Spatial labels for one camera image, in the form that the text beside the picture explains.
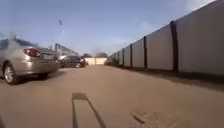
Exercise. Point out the distant trees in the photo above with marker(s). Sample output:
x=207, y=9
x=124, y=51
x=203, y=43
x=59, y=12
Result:
x=96, y=55

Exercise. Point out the brown dirt road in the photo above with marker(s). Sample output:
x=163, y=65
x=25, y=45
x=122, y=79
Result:
x=126, y=96

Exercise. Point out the dark car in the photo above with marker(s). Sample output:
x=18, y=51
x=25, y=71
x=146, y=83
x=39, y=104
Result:
x=73, y=61

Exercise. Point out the building with railing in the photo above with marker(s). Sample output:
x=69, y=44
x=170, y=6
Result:
x=65, y=51

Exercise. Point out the silver car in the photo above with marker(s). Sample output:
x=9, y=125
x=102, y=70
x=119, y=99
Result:
x=23, y=60

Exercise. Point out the pale wall with gate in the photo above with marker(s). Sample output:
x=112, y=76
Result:
x=95, y=61

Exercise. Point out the long pale panel wall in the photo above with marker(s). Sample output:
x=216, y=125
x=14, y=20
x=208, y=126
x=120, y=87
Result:
x=196, y=43

